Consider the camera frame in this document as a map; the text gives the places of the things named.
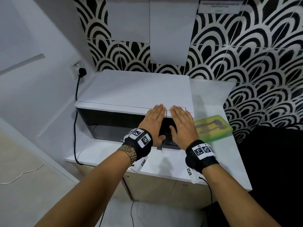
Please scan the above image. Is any person's left forearm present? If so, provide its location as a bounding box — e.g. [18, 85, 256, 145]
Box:
[35, 151, 133, 227]

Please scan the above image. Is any black right wrist camera band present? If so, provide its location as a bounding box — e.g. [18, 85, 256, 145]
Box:
[185, 140, 220, 185]

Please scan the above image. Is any metal wristwatch bracelet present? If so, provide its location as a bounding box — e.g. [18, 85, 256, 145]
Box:
[117, 144, 138, 166]

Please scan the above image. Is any thin black left wrist cable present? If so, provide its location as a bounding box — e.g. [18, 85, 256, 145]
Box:
[99, 178, 135, 227]

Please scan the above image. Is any person's left hand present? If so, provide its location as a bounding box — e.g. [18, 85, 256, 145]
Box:
[138, 104, 166, 147]

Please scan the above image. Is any white notice with purple header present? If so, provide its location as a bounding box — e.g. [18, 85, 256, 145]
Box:
[198, 0, 244, 15]

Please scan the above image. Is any person's right forearm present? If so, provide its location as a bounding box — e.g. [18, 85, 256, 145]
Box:
[202, 163, 282, 227]

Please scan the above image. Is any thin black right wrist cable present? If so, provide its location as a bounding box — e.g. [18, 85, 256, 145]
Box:
[198, 176, 213, 219]

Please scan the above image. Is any dark utensil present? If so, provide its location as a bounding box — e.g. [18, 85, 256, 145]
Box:
[198, 125, 227, 135]
[196, 119, 222, 128]

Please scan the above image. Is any large white paper sheet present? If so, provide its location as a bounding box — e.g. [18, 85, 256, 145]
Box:
[149, 0, 200, 67]

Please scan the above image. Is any white wall socket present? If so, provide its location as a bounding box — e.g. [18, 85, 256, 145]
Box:
[72, 61, 87, 80]

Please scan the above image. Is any black left wrist camera band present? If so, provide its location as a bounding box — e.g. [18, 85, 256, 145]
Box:
[121, 128, 154, 173]

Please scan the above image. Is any green lidded plastic container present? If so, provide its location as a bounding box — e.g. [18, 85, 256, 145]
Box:
[193, 115, 234, 143]

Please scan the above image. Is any beige wooden cabinet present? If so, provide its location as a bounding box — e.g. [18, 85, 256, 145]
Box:
[70, 163, 214, 212]

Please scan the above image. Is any white microwave oven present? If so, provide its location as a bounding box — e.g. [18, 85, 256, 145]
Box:
[75, 69, 196, 151]

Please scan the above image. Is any black wrist camera band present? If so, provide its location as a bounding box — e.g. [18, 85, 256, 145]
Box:
[185, 140, 220, 185]
[121, 128, 154, 173]

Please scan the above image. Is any person's right hand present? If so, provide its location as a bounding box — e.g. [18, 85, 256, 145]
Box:
[169, 105, 199, 151]

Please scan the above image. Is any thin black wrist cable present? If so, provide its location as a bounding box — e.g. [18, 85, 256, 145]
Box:
[99, 178, 135, 227]
[198, 176, 213, 219]

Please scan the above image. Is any black microwave power cable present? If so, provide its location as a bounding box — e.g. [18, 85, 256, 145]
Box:
[73, 77, 86, 166]

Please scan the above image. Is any thin white cable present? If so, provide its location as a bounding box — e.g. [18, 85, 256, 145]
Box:
[0, 163, 45, 186]

